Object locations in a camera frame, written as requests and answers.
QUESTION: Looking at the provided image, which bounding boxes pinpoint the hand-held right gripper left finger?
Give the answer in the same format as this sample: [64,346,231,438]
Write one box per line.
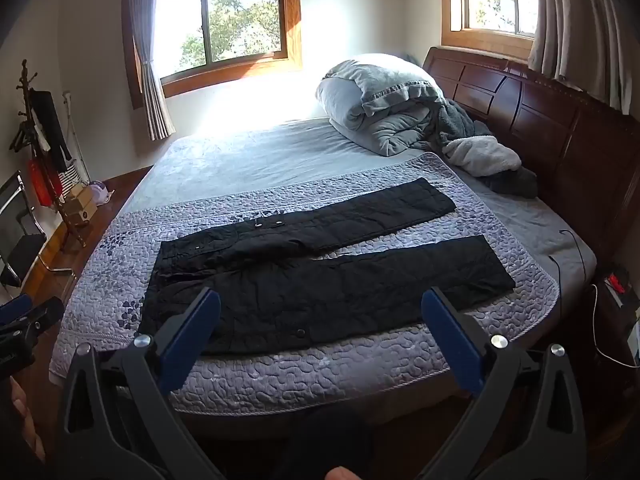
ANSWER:
[55,287,226,480]

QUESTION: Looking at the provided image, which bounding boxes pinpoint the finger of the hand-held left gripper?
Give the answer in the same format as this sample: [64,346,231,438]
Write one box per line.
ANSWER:
[0,297,66,376]
[0,294,34,326]

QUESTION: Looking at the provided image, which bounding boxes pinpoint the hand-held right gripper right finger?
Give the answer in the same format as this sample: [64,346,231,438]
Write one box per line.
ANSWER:
[415,287,588,480]

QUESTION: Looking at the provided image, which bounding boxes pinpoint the black pants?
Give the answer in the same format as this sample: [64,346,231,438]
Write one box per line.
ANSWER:
[137,177,517,356]

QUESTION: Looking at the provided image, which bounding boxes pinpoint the person's left hand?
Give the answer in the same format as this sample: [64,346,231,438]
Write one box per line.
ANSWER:
[10,379,47,464]

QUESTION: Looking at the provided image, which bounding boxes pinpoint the black metal-framed chair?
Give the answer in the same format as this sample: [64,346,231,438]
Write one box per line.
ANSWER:
[0,170,56,291]

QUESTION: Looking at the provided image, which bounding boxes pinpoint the grey floral quilted bedspread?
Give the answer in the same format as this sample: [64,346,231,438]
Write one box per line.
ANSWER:
[48,152,561,416]

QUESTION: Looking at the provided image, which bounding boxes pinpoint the cardboard box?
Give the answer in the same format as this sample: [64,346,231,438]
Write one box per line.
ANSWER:
[62,185,98,223]

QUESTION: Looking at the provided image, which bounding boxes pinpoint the red hanging cloth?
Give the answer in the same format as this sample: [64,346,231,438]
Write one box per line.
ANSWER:
[29,159,63,208]

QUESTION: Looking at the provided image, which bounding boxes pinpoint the pale purple object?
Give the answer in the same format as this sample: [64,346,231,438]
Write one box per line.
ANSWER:
[87,182,115,206]

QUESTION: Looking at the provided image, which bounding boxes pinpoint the person's dark-trousered leg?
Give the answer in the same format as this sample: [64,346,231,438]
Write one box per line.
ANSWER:
[290,405,372,480]

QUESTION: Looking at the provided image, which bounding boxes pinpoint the dark wooden nightstand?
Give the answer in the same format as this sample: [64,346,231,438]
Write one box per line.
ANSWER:
[595,260,640,411]

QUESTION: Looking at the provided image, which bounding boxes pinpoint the black hanging garment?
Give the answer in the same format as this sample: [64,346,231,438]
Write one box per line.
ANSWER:
[30,89,73,173]

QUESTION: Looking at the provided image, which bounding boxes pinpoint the bed with grey sheet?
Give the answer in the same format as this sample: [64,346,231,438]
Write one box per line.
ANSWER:
[48,117,598,441]

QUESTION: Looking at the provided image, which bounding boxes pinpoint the wooden coat rack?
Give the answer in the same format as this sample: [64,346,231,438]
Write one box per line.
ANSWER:
[9,59,88,253]

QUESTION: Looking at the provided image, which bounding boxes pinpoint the tied grey curtain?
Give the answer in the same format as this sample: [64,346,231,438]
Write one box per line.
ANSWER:
[125,0,176,142]

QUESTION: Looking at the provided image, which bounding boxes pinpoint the dark wooden headboard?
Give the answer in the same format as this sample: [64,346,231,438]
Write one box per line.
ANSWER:
[422,46,640,261]

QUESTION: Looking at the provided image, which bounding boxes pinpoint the folded grey duvet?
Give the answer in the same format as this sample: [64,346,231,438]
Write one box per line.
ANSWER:
[315,53,451,157]

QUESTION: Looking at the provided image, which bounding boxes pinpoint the large wooden-framed window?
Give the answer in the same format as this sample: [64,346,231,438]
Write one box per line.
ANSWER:
[122,0,303,98]

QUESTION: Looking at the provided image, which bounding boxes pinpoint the hanging grey curtain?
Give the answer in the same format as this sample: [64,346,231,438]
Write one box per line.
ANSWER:
[527,0,636,116]

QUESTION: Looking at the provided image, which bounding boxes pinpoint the white cable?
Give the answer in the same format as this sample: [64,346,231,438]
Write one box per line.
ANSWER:
[591,284,638,368]

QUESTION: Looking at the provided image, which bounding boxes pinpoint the black cable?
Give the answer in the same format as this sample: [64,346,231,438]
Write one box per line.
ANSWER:
[547,230,588,321]

